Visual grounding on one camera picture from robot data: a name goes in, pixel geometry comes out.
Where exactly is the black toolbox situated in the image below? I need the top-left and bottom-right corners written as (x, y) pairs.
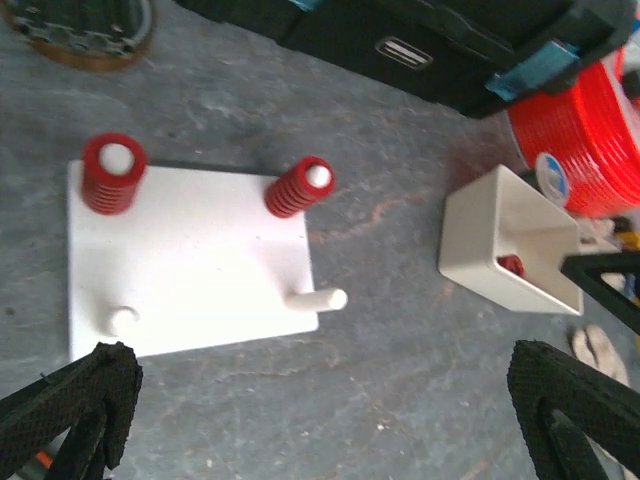
top-left (185, 1), bottom-right (636, 119)

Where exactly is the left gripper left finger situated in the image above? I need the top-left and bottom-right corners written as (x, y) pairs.
top-left (1, 342), bottom-right (143, 479)

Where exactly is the large red spring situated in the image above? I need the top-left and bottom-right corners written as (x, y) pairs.
top-left (264, 156), bottom-right (336, 219)
top-left (80, 132), bottom-right (148, 216)

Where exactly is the brown tape roll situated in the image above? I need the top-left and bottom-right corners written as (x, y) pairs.
top-left (1, 0), bottom-right (156, 72)

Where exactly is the red filament spool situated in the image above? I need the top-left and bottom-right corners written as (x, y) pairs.
top-left (507, 49), bottom-right (639, 217)

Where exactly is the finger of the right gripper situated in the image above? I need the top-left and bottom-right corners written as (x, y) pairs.
top-left (559, 249), bottom-right (640, 336)

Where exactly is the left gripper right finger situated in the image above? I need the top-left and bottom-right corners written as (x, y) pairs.
top-left (507, 340), bottom-right (639, 479)

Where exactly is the white work glove lower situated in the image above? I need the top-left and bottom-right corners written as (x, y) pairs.
top-left (570, 325), bottom-right (630, 387)

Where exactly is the black aluminium extrusion piece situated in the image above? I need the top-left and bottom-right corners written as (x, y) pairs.
top-left (1, 0), bottom-right (155, 57)

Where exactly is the white peg base plate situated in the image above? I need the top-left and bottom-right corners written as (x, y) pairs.
top-left (67, 161), bottom-right (348, 360)

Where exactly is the white parts tray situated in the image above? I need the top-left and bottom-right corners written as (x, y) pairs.
top-left (438, 165), bottom-right (584, 316)

